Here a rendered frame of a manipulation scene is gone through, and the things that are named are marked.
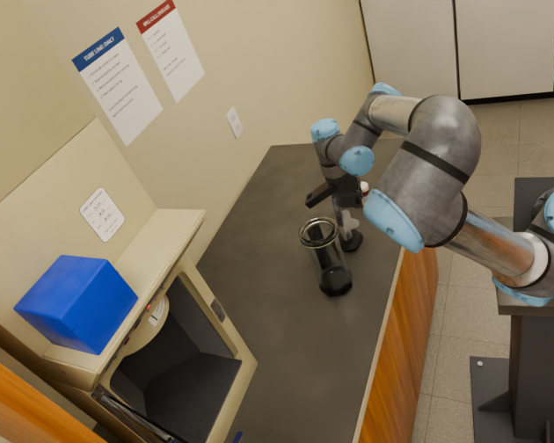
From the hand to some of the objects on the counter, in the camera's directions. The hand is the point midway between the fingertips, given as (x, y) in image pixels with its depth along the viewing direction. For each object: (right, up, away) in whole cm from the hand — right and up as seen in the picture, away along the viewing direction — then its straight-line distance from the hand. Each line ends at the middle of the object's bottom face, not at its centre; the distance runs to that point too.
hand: (344, 224), depth 135 cm
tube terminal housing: (-42, -48, -20) cm, 67 cm away
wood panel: (-53, -64, -33) cm, 89 cm away
